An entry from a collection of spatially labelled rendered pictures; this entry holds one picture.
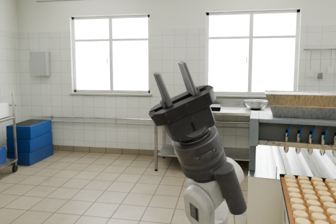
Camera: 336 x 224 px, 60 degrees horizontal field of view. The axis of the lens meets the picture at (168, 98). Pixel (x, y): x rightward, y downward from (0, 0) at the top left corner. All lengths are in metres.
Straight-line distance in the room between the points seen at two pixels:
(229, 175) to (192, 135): 0.09
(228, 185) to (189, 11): 4.36
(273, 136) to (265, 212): 0.44
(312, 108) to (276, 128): 0.22
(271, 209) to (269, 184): 0.15
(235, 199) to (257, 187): 1.27
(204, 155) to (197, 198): 0.09
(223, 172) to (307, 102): 1.28
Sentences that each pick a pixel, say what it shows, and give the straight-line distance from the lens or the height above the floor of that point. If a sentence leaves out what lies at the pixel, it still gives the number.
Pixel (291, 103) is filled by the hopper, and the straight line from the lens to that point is 1.76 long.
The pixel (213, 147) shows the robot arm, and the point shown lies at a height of 1.32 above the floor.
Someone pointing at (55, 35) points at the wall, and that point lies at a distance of 5.50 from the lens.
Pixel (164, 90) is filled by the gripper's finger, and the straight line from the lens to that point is 0.49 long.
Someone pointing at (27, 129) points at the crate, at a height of 0.56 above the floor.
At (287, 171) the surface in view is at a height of 0.90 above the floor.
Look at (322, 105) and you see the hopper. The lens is 1.79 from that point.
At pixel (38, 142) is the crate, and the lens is 5.04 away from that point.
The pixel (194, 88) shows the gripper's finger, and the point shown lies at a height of 1.42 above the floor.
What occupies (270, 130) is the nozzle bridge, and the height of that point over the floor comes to 1.10.
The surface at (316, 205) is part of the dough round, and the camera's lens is 1.37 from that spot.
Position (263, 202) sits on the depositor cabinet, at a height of 0.69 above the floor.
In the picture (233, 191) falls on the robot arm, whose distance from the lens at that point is 0.56.
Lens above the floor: 1.46
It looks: 6 degrees down
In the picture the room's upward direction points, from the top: straight up
